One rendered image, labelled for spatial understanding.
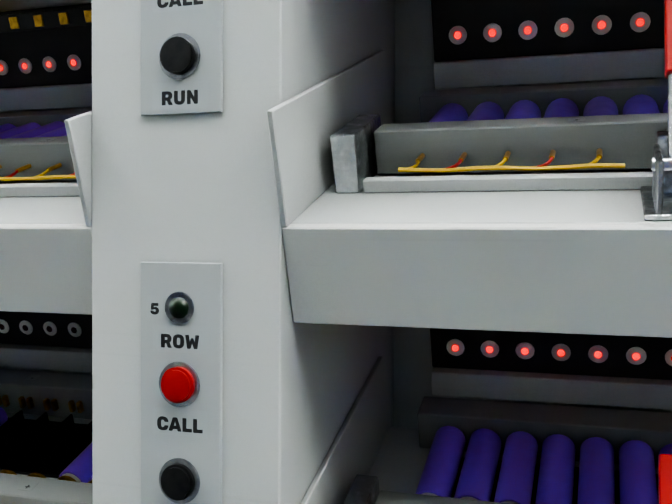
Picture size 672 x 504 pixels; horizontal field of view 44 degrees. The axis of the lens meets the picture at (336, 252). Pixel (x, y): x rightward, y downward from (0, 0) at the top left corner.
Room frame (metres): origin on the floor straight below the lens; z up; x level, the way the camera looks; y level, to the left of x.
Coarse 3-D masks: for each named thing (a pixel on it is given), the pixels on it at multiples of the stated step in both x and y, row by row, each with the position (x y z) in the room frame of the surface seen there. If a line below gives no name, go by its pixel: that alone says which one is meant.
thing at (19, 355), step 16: (0, 352) 0.60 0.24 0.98; (16, 352) 0.59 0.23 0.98; (32, 352) 0.59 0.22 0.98; (48, 352) 0.59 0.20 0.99; (64, 352) 0.58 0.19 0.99; (80, 352) 0.58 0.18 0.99; (32, 368) 0.59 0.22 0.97; (48, 368) 0.59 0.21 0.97; (64, 368) 0.59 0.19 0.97; (80, 368) 0.58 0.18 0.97; (32, 416) 0.58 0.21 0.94; (48, 416) 0.58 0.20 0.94
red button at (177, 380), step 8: (176, 368) 0.36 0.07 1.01; (184, 368) 0.36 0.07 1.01; (168, 376) 0.36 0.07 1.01; (176, 376) 0.36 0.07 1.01; (184, 376) 0.36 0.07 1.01; (192, 376) 0.36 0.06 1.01; (168, 384) 0.36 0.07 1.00; (176, 384) 0.36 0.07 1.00; (184, 384) 0.36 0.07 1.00; (192, 384) 0.36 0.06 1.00; (168, 392) 0.36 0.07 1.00; (176, 392) 0.36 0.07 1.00; (184, 392) 0.36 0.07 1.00; (192, 392) 0.36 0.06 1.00; (176, 400) 0.36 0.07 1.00; (184, 400) 0.36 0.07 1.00
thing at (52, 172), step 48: (0, 48) 0.59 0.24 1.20; (48, 48) 0.58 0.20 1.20; (0, 96) 0.60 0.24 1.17; (48, 96) 0.59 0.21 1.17; (0, 144) 0.47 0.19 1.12; (48, 144) 0.46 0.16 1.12; (0, 192) 0.45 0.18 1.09; (48, 192) 0.44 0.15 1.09; (0, 240) 0.40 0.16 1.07; (48, 240) 0.39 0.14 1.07; (0, 288) 0.41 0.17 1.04; (48, 288) 0.40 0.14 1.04
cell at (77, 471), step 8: (88, 448) 0.49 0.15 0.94; (80, 456) 0.49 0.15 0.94; (88, 456) 0.48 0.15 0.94; (72, 464) 0.48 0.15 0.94; (80, 464) 0.48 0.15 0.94; (88, 464) 0.48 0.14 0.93; (64, 472) 0.47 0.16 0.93; (72, 472) 0.47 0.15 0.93; (80, 472) 0.47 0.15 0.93; (88, 472) 0.48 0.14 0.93; (80, 480) 0.47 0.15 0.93; (88, 480) 0.47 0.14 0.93
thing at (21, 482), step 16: (0, 480) 0.46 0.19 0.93; (16, 480) 0.46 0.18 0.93; (32, 480) 0.46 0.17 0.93; (48, 480) 0.46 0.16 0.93; (64, 480) 0.46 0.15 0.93; (0, 496) 0.45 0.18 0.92; (16, 496) 0.45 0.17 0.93; (32, 496) 0.44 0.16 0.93; (48, 496) 0.44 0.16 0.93; (64, 496) 0.44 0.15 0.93; (80, 496) 0.44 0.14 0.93
